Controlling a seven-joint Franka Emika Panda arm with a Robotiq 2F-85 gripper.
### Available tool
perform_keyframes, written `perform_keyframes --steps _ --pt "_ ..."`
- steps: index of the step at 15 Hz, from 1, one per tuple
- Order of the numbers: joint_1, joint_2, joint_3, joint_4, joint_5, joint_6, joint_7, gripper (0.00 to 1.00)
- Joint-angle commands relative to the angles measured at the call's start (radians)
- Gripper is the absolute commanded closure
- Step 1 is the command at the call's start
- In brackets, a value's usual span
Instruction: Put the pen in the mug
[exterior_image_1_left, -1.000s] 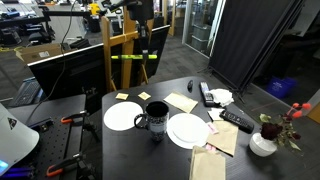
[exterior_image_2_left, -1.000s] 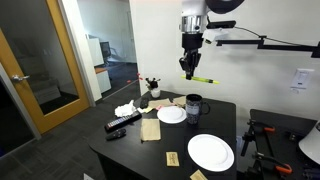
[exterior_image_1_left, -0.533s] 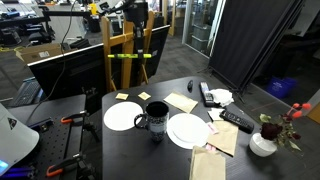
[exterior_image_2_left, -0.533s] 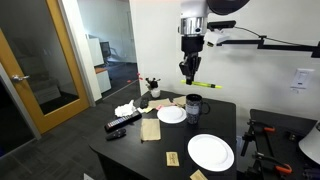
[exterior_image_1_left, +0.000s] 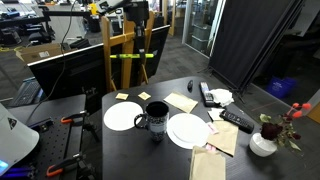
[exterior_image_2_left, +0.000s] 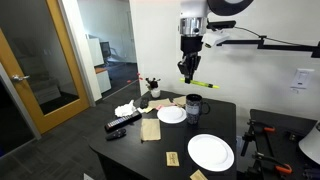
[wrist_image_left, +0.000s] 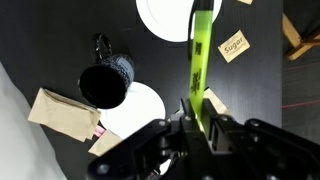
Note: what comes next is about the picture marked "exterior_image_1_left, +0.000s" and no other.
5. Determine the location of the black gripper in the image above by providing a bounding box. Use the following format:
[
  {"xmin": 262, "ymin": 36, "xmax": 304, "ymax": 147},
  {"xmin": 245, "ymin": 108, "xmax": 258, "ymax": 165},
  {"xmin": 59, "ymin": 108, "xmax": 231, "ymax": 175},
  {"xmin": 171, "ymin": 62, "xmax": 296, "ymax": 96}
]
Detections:
[{"xmin": 124, "ymin": 0, "xmax": 150, "ymax": 66}]

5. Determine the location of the green highlighter pen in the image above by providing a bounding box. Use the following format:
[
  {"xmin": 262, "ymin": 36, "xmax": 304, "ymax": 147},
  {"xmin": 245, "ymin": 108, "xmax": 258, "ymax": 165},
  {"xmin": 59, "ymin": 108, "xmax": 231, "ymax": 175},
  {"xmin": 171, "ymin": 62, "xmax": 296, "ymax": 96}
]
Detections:
[{"xmin": 109, "ymin": 52, "xmax": 155, "ymax": 60}]

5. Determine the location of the black speckled mug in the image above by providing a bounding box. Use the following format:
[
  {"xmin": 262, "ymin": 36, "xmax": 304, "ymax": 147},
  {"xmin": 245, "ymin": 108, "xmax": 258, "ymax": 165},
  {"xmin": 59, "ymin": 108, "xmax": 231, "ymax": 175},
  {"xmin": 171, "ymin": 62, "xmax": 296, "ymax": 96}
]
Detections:
[{"xmin": 133, "ymin": 100, "xmax": 170, "ymax": 143}]

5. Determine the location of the wooden easel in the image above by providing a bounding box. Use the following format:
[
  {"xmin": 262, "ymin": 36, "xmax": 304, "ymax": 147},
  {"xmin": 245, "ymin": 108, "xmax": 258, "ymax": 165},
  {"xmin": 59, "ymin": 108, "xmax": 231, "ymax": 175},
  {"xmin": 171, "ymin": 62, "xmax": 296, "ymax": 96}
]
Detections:
[{"xmin": 100, "ymin": 9, "xmax": 156, "ymax": 94}]

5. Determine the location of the yellow machine part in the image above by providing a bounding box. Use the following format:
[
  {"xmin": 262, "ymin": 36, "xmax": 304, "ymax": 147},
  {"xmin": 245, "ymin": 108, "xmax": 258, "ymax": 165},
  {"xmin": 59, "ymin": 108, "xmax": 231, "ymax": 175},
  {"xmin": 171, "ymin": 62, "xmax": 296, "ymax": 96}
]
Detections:
[{"xmin": 88, "ymin": 3, "xmax": 100, "ymax": 16}]

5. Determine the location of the yellow sticky note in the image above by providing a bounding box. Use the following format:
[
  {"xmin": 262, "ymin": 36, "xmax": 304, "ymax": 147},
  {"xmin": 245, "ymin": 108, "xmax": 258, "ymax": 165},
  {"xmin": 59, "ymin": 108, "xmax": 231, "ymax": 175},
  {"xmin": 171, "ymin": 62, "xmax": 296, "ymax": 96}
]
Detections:
[
  {"xmin": 137, "ymin": 91, "xmax": 152, "ymax": 101},
  {"xmin": 115, "ymin": 92, "xmax": 130, "ymax": 101}
]

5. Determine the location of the grey storage crate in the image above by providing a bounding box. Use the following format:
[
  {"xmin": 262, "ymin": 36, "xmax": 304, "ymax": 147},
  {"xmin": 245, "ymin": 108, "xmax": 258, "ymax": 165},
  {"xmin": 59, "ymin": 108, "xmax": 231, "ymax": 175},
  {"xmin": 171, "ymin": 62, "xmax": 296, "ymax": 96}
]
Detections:
[
  {"xmin": 190, "ymin": 34, "xmax": 210, "ymax": 54},
  {"xmin": 193, "ymin": 23, "xmax": 213, "ymax": 40}
]

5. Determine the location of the tan paper envelope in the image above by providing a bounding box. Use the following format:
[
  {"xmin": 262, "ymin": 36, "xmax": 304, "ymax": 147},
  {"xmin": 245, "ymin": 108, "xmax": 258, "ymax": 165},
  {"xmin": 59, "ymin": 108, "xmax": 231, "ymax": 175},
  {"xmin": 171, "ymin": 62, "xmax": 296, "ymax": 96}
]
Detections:
[{"xmin": 163, "ymin": 91, "xmax": 199, "ymax": 114}]

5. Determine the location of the large black monitor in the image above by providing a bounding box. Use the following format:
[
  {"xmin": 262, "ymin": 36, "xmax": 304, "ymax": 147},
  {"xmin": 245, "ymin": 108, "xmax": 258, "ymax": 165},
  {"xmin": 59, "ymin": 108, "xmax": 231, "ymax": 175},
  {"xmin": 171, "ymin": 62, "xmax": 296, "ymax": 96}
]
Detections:
[{"xmin": 27, "ymin": 24, "xmax": 171, "ymax": 114}]

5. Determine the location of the flat white paper plate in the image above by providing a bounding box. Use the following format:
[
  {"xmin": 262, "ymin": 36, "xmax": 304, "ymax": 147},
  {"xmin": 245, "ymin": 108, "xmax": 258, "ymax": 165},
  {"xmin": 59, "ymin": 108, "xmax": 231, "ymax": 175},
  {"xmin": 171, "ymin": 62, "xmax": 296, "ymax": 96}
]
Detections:
[{"xmin": 103, "ymin": 101, "xmax": 144, "ymax": 132}]

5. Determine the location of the grey button remote control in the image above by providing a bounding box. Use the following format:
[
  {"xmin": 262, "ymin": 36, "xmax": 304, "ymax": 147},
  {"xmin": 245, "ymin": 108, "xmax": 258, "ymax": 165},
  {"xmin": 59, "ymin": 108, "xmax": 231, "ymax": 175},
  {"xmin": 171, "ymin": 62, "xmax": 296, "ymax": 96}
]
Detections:
[{"xmin": 199, "ymin": 81, "xmax": 216, "ymax": 108}]

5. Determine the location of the crumpled white tissue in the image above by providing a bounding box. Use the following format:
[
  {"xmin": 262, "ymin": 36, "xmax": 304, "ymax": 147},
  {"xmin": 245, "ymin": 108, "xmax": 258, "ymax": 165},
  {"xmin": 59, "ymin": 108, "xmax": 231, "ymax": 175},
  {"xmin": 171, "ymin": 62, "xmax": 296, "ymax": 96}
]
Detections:
[{"xmin": 209, "ymin": 88, "xmax": 235, "ymax": 108}]

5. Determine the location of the white rimmed plate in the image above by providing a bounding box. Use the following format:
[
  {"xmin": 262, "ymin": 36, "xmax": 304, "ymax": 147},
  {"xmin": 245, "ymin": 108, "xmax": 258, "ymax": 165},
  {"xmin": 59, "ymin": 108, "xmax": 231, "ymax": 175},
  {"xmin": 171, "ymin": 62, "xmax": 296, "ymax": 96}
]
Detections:
[{"xmin": 166, "ymin": 112, "xmax": 211, "ymax": 150}]

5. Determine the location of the cardboard box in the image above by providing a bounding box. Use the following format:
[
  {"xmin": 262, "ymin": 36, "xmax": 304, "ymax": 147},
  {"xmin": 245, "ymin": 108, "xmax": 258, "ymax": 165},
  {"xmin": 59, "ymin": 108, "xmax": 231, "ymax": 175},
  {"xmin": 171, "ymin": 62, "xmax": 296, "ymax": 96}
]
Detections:
[{"xmin": 14, "ymin": 42, "xmax": 64, "ymax": 64}]

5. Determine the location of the black folding divider screen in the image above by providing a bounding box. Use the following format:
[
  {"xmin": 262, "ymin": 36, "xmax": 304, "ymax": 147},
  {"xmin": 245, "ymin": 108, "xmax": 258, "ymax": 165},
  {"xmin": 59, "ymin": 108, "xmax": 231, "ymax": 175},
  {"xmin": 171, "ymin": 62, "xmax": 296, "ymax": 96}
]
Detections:
[{"xmin": 208, "ymin": 0, "xmax": 306, "ymax": 91}]

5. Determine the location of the white paper slip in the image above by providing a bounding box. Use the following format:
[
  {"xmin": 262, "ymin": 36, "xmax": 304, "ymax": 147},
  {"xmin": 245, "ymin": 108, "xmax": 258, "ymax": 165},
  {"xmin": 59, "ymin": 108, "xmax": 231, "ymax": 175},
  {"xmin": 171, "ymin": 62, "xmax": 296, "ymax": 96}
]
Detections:
[{"xmin": 207, "ymin": 107, "xmax": 226, "ymax": 122}]

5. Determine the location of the orange black clamp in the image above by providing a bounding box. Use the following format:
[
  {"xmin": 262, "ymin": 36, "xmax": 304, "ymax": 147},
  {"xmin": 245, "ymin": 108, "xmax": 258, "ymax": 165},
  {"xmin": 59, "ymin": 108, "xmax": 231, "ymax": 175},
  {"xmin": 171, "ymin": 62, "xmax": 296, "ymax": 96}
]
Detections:
[
  {"xmin": 60, "ymin": 110, "xmax": 88, "ymax": 125},
  {"xmin": 45, "ymin": 152, "xmax": 86, "ymax": 178}
]

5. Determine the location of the pink packet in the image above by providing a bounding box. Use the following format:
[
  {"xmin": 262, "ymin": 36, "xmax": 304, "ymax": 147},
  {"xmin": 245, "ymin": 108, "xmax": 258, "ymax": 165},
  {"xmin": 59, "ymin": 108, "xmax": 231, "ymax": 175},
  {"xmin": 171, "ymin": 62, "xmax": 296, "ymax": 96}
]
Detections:
[
  {"xmin": 206, "ymin": 121, "xmax": 220, "ymax": 135},
  {"xmin": 204, "ymin": 143, "xmax": 219, "ymax": 154}
]

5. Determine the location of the black remote control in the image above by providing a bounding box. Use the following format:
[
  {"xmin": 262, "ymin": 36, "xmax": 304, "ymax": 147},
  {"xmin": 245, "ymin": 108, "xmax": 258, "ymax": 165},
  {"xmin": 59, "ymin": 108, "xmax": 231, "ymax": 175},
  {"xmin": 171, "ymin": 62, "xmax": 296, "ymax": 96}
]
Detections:
[{"xmin": 219, "ymin": 109, "xmax": 255, "ymax": 135}]

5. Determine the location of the black keyboard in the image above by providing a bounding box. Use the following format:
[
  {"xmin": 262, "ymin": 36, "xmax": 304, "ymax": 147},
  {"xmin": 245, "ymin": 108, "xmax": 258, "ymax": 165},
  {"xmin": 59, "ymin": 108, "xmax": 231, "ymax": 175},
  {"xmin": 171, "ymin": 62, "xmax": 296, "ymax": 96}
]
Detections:
[{"xmin": 8, "ymin": 77, "xmax": 43, "ymax": 108}]

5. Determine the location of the brown paper bag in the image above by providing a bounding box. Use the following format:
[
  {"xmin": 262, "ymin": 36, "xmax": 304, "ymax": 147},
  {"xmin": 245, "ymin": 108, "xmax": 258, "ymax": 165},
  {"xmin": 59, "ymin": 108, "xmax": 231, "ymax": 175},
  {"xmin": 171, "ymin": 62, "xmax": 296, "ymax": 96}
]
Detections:
[
  {"xmin": 206, "ymin": 120, "xmax": 239, "ymax": 158},
  {"xmin": 188, "ymin": 145, "xmax": 227, "ymax": 180}
]

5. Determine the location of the black perforated mounting table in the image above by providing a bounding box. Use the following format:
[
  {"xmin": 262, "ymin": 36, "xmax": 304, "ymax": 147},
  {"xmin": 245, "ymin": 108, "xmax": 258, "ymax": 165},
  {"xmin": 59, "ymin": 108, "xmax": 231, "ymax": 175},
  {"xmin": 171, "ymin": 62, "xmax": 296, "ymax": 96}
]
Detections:
[{"xmin": 8, "ymin": 94, "xmax": 87, "ymax": 180}]

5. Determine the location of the blue bin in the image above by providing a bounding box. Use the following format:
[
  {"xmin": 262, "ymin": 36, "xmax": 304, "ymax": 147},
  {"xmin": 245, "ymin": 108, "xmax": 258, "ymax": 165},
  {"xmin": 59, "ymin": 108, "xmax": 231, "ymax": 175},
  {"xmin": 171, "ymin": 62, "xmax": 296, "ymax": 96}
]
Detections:
[{"xmin": 265, "ymin": 76, "xmax": 298, "ymax": 100}]

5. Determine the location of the dark red rose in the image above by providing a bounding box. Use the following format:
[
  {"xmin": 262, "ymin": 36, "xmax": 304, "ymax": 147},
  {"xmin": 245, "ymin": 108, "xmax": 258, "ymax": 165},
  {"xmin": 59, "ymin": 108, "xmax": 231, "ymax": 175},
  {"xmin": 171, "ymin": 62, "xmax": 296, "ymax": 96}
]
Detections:
[{"xmin": 259, "ymin": 113, "xmax": 304, "ymax": 156}]

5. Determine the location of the orange berry sprig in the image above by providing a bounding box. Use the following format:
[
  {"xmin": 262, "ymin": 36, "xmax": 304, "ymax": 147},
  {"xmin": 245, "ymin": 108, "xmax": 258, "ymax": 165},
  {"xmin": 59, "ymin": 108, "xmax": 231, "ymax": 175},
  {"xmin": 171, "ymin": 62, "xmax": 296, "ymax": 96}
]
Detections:
[{"xmin": 284, "ymin": 101, "xmax": 313, "ymax": 123}]

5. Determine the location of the wooden post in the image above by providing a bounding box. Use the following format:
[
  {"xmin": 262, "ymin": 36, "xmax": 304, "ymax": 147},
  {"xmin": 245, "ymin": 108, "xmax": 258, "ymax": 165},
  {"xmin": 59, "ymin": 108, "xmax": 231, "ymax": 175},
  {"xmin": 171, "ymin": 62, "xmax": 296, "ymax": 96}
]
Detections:
[{"xmin": 162, "ymin": 0, "xmax": 177, "ymax": 37}]

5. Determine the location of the wrist camera on white mount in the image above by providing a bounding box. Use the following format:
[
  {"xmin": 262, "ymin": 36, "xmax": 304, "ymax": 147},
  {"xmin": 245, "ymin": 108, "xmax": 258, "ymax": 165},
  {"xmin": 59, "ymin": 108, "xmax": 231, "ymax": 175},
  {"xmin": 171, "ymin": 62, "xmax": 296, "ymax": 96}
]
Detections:
[{"xmin": 95, "ymin": 0, "xmax": 132, "ymax": 15}]

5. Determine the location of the thin black hanging cable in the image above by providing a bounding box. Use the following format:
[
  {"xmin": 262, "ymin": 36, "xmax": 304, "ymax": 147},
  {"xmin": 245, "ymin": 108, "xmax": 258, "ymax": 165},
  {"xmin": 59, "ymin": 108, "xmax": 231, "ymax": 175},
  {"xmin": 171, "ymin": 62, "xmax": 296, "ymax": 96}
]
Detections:
[{"xmin": 24, "ymin": 0, "xmax": 78, "ymax": 124}]

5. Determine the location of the small black bracket block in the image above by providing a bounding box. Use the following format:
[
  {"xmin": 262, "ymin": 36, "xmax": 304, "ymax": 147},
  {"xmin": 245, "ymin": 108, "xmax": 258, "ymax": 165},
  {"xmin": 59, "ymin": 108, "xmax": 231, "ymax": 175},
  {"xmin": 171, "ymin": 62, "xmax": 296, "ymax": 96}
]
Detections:
[{"xmin": 28, "ymin": 117, "xmax": 54, "ymax": 133}]

